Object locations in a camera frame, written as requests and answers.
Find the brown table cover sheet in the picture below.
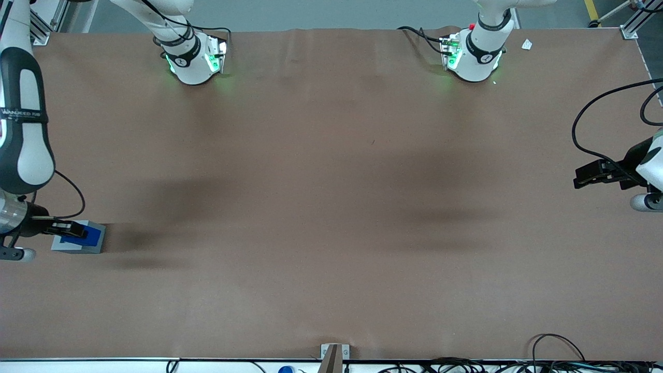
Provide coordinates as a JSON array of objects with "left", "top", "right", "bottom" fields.
[{"left": 0, "top": 26, "right": 663, "bottom": 361}]

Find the long black left gripper cable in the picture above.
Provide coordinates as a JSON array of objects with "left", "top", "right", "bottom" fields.
[{"left": 572, "top": 78, "right": 663, "bottom": 174}]

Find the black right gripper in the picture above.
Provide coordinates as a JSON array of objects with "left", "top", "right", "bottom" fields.
[{"left": 23, "top": 205, "right": 89, "bottom": 237}]

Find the aluminum frame post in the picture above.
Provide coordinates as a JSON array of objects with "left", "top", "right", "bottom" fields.
[
  {"left": 620, "top": 0, "right": 663, "bottom": 40},
  {"left": 28, "top": 0, "right": 70, "bottom": 46}
]

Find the black arm base cable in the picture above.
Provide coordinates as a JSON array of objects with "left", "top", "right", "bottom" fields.
[
  {"left": 398, "top": 26, "right": 449, "bottom": 55},
  {"left": 140, "top": 0, "right": 232, "bottom": 52}
]

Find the gray square base block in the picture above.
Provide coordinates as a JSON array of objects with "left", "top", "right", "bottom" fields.
[{"left": 51, "top": 221, "right": 106, "bottom": 254}]

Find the blue plastic part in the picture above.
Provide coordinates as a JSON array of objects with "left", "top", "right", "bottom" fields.
[{"left": 59, "top": 221, "right": 102, "bottom": 247}]

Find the short black looped cable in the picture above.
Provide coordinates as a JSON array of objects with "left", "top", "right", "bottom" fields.
[{"left": 640, "top": 85, "right": 663, "bottom": 126}]

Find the black cable bundle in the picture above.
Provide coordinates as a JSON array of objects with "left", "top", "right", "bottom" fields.
[{"left": 381, "top": 357, "right": 663, "bottom": 373}]

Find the black left arm base cable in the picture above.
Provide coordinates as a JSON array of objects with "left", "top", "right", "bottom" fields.
[{"left": 398, "top": 26, "right": 449, "bottom": 55}]

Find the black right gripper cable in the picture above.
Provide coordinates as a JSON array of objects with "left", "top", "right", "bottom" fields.
[{"left": 28, "top": 170, "right": 86, "bottom": 220}]

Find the black cable loop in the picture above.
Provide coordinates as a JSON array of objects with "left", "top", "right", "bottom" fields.
[{"left": 532, "top": 334, "right": 586, "bottom": 363}]

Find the gray rod with black foot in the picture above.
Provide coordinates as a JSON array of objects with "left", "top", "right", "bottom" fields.
[{"left": 589, "top": 0, "right": 637, "bottom": 28}]

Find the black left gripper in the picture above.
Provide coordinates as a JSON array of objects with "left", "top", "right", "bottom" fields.
[{"left": 573, "top": 137, "right": 654, "bottom": 190}]

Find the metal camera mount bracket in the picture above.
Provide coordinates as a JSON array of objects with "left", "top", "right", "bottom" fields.
[{"left": 321, "top": 343, "right": 350, "bottom": 373}]

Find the black right arm base cable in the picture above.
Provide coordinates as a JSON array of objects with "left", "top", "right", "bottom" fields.
[{"left": 140, "top": 0, "right": 232, "bottom": 52}]

